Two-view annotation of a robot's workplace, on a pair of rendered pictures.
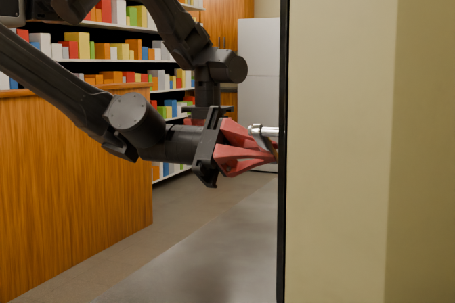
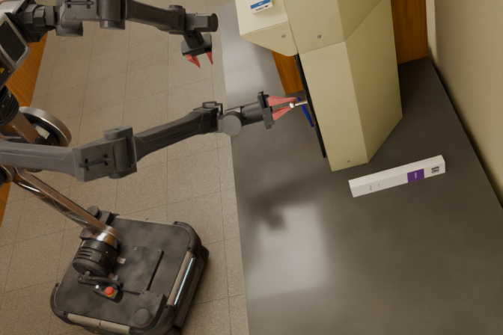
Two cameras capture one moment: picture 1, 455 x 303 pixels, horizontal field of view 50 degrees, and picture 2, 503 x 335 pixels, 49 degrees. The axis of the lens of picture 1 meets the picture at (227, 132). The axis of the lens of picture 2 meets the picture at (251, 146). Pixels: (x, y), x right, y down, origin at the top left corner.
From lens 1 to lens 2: 109 cm
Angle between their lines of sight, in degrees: 41
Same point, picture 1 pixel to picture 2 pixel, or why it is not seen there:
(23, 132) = not seen: outside the picture
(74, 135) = not seen: outside the picture
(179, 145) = (251, 119)
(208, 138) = (266, 112)
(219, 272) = (269, 140)
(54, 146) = not seen: outside the picture
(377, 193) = (355, 117)
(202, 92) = (192, 40)
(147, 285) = (248, 167)
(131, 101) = (230, 120)
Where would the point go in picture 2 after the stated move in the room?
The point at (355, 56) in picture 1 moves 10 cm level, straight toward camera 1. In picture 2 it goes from (336, 82) to (351, 108)
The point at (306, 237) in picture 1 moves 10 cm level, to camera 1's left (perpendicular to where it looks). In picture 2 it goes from (331, 137) to (302, 157)
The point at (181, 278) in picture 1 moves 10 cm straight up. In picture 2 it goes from (257, 155) to (249, 134)
